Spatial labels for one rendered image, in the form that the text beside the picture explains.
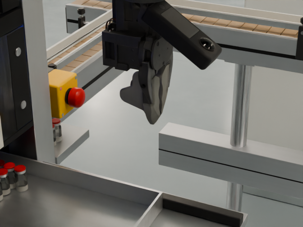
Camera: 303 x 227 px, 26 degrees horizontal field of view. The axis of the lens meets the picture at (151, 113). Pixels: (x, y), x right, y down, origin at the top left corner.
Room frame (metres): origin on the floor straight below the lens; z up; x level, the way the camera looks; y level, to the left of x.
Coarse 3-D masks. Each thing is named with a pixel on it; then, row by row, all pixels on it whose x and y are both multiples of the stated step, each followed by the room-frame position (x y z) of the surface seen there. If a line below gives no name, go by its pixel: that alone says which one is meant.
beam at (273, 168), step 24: (168, 144) 1.79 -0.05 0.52; (192, 144) 1.76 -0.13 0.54; (216, 144) 1.73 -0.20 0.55; (264, 144) 1.73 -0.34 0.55; (192, 168) 1.75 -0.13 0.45; (216, 168) 1.72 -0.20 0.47; (240, 168) 1.69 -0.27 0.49; (264, 168) 1.66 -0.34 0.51; (288, 168) 1.63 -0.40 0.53; (288, 192) 1.63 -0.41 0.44
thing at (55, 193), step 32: (32, 160) 1.04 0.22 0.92; (32, 192) 0.99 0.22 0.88; (64, 192) 0.99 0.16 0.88; (96, 192) 0.99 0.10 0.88; (128, 192) 0.96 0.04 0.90; (160, 192) 0.94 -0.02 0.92; (0, 224) 0.89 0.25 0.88; (32, 224) 0.89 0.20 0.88; (64, 224) 0.89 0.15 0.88; (96, 224) 0.89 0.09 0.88; (128, 224) 0.89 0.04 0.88
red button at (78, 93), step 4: (72, 88) 1.15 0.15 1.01; (76, 88) 1.15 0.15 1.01; (80, 88) 1.15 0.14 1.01; (72, 92) 1.14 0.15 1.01; (76, 92) 1.14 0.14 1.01; (80, 92) 1.14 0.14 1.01; (84, 92) 1.16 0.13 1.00; (68, 96) 1.14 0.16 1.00; (72, 96) 1.13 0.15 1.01; (76, 96) 1.13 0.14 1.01; (80, 96) 1.14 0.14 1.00; (84, 96) 1.15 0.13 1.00; (68, 100) 1.13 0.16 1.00; (72, 100) 1.13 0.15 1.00; (76, 100) 1.13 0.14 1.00; (80, 100) 1.14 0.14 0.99; (84, 100) 1.15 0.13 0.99; (72, 104) 1.13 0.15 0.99; (76, 104) 1.13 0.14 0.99; (80, 104) 1.14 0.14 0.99
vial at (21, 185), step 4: (16, 168) 1.00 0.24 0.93; (20, 168) 1.00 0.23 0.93; (24, 168) 1.00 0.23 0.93; (16, 172) 0.99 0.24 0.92; (20, 172) 0.99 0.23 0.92; (24, 172) 0.99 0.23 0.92; (16, 176) 0.99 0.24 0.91; (20, 176) 0.99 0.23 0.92; (24, 176) 0.99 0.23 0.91; (16, 180) 0.99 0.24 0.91; (20, 180) 0.99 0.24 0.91; (24, 180) 0.99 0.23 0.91; (16, 184) 0.99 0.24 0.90; (20, 184) 0.99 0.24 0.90; (24, 184) 0.99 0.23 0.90; (16, 188) 0.99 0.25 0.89; (20, 188) 0.99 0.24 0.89; (24, 188) 0.99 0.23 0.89
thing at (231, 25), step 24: (96, 0) 1.90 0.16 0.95; (168, 0) 1.86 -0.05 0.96; (192, 0) 1.84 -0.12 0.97; (72, 24) 1.90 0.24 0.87; (216, 24) 1.75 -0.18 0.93; (240, 24) 1.75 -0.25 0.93; (264, 24) 1.68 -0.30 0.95; (288, 24) 1.65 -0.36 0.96; (240, 48) 1.68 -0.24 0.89; (264, 48) 1.65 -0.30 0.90; (288, 48) 1.62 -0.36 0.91
